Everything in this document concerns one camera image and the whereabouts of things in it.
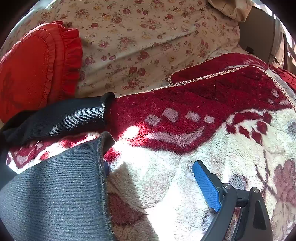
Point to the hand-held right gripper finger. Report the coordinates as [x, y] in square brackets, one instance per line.
[206, 185]

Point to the black knit pants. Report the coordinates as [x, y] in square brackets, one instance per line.
[57, 197]

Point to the red and white fleece blanket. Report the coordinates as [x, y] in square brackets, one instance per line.
[185, 104]

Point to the red ruffled cushion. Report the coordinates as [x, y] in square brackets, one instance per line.
[25, 69]
[288, 77]

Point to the floral bedsheet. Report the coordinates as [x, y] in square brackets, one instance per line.
[138, 34]

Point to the beige floral pillow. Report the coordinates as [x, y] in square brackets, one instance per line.
[231, 9]

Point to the grey furniture frame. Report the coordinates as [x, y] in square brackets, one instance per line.
[276, 39]

